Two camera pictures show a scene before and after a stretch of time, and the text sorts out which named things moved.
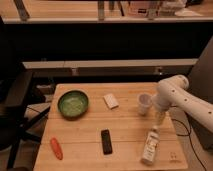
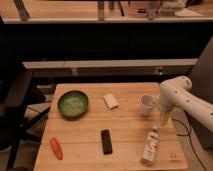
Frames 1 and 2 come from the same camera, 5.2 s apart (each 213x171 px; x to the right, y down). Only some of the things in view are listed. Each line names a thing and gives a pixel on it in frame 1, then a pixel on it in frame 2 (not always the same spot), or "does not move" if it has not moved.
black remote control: (106, 141) does not move
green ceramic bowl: (73, 104) does not move
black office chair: (15, 112) does not move
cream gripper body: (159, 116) -> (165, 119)
